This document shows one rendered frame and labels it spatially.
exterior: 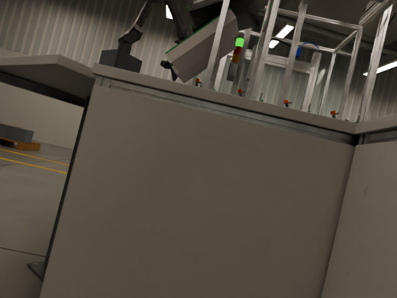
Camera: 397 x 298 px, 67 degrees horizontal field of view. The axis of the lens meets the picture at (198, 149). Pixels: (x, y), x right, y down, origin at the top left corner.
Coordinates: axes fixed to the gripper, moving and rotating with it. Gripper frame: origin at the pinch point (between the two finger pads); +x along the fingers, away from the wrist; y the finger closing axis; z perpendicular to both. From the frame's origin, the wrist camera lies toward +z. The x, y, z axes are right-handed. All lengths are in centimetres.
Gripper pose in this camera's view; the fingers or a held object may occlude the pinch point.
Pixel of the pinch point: (175, 75)
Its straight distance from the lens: 164.0
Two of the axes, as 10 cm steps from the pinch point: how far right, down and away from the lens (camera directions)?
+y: -9.0, -2.0, 4.0
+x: -2.4, 9.7, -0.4
